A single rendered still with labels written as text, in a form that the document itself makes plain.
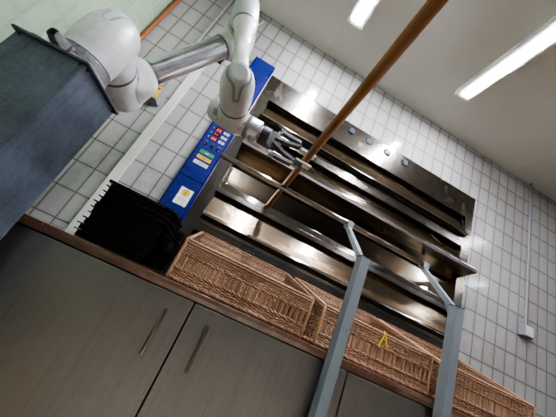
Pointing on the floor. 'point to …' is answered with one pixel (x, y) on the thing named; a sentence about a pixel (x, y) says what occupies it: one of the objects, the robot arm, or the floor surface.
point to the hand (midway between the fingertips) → (304, 159)
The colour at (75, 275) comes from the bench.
